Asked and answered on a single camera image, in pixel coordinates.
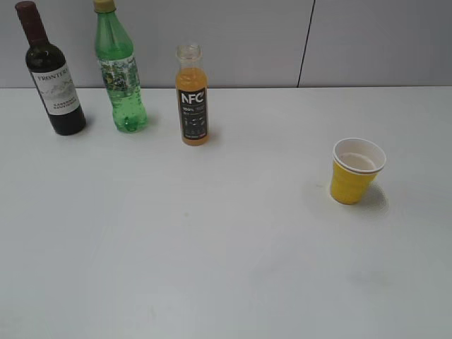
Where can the NFC orange juice bottle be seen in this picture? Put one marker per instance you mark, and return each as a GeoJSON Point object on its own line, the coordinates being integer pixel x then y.
{"type": "Point", "coordinates": [191, 87]}

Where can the yellow paper cup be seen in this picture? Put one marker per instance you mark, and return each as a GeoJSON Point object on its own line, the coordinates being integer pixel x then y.
{"type": "Point", "coordinates": [356, 163]}

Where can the green plastic soda bottle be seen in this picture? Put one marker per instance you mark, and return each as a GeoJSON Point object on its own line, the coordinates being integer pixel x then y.
{"type": "Point", "coordinates": [115, 55]}

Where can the dark red wine bottle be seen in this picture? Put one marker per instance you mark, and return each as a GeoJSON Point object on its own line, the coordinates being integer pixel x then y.
{"type": "Point", "coordinates": [50, 74]}

